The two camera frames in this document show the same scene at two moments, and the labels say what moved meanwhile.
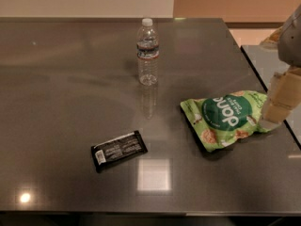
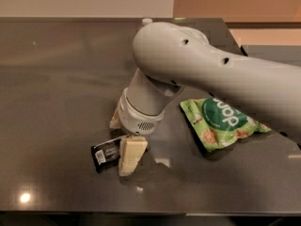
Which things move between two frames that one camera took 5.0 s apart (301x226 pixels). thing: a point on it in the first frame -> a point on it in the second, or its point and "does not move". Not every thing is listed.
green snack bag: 222,120 does not move
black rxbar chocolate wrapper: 118,151 does not move
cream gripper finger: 283,96 -> 131,149
